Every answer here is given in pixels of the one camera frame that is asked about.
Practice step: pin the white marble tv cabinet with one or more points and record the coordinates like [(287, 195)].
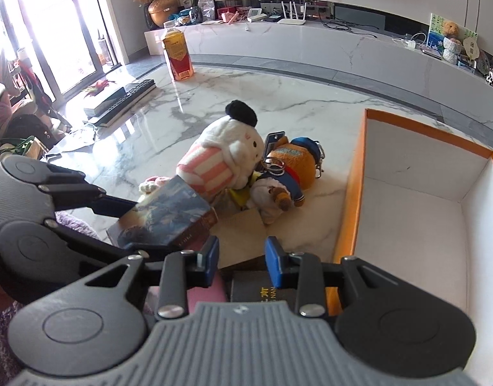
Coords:
[(358, 53)]

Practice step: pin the white round fan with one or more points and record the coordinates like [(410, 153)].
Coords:
[(471, 48)]

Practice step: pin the black keyboard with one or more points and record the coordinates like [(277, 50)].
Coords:
[(119, 102)]

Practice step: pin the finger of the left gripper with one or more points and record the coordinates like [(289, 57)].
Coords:
[(111, 206)]

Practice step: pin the brown cardboard box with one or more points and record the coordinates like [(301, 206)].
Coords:
[(241, 238)]

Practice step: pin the white plush black hat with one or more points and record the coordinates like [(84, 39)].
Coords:
[(225, 154)]

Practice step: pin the white crochet bunny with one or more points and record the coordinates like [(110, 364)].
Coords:
[(152, 183)]

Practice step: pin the orange tea bottle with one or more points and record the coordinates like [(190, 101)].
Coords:
[(176, 53)]

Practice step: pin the small bear plush blue shirt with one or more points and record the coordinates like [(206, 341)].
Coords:
[(273, 195)]

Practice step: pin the dark illustrated book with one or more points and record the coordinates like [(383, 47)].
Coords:
[(173, 215)]

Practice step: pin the orange white cardboard box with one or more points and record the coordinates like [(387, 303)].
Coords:
[(419, 204)]

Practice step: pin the white wifi router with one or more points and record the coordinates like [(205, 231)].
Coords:
[(292, 14)]

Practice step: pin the copper round vase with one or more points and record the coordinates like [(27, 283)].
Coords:
[(160, 10)]

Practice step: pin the pink case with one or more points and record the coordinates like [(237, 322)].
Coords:
[(214, 293)]

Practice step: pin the teddy bear on cabinet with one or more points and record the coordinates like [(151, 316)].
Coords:
[(452, 45)]

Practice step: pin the orange plush blue cap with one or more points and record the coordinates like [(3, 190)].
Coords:
[(302, 157)]

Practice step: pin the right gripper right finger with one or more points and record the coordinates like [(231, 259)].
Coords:
[(299, 271)]

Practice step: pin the green picture card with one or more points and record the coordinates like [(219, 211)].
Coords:
[(435, 34)]

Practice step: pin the black box gold lettering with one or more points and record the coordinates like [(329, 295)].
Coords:
[(256, 286)]

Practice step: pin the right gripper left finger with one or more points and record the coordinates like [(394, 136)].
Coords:
[(185, 270)]

